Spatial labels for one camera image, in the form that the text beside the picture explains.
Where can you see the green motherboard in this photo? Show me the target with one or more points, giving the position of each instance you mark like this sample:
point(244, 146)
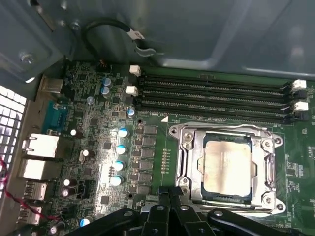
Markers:
point(295, 184)

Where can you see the teal serial port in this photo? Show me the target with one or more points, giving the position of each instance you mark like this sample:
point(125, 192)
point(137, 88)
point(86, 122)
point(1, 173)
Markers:
point(55, 118)

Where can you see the black open PC case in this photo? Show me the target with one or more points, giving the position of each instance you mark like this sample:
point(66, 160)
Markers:
point(221, 29)

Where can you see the silver USB port block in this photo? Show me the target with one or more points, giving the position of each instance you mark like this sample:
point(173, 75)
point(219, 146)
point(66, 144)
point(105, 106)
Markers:
point(34, 169)

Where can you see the metal socket cover frame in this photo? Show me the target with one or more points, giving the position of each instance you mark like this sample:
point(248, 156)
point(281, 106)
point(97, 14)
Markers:
point(193, 169)

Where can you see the silver CPU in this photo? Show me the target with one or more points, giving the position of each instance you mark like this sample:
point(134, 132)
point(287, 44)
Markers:
point(229, 167)

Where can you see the blue top capacitor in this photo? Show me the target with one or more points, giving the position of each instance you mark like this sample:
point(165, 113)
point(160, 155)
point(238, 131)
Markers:
point(123, 132)
point(121, 149)
point(115, 180)
point(119, 165)

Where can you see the CPU socket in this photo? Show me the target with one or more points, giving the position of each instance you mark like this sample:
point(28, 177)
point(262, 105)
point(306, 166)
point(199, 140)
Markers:
point(279, 207)

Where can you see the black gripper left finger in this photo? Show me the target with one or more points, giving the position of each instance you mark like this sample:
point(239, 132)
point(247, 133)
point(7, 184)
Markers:
point(157, 221)

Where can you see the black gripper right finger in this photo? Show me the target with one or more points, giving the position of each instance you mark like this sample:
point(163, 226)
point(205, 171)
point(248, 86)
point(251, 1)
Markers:
point(194, 221)

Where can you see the RAM slot white clips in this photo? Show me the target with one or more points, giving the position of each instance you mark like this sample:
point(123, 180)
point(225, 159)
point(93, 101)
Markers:
point(209, 103)
point(209, 82)

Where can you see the silver ethernet port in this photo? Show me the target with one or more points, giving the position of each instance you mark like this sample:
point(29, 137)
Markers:
point(41, 146)

